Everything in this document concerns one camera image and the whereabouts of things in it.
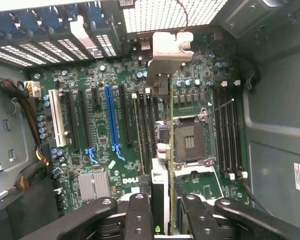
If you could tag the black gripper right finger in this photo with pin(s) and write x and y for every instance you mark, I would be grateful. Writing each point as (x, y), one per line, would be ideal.
(240, 220)

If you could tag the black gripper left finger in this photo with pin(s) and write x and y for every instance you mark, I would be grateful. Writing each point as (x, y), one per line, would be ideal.
(90, 217)

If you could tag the silver chipset heatsink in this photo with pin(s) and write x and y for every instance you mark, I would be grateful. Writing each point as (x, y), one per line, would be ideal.
(93, 186)

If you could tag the black fan shroud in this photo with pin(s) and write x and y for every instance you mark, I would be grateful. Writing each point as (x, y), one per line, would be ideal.
(27, 212)

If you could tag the metal socket cover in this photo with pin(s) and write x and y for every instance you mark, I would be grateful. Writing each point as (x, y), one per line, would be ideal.
(190, 171)

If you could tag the CPU socket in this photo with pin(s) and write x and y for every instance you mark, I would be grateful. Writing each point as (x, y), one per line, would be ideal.
(192, 142)

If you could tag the RAM stick with white label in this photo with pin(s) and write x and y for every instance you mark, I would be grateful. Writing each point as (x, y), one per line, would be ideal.
(139, 135)

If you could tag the long black expansion slot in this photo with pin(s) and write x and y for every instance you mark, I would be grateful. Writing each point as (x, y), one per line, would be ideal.
(85, 120)
(125, 115)

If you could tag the green motherboard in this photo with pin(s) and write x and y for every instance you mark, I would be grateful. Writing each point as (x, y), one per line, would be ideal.
(100, 117)

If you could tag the blue expansion slot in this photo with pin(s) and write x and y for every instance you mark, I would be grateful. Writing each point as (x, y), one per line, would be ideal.
(111, 117)

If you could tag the white expansion slot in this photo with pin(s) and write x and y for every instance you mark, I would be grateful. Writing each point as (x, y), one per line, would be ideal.
(56, 117)

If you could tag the thin socket locking lever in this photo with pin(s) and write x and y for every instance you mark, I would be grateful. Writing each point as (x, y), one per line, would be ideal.
(220, 107)

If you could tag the short black expansion slot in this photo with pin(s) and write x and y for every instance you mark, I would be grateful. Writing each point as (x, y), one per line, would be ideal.
(96, 96)

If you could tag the open black PC case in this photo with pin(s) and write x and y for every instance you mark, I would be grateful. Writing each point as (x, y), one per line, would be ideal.
(277, 100)

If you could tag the grey power supply unit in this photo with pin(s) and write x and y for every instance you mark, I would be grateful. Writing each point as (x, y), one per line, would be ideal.
(5, 112)

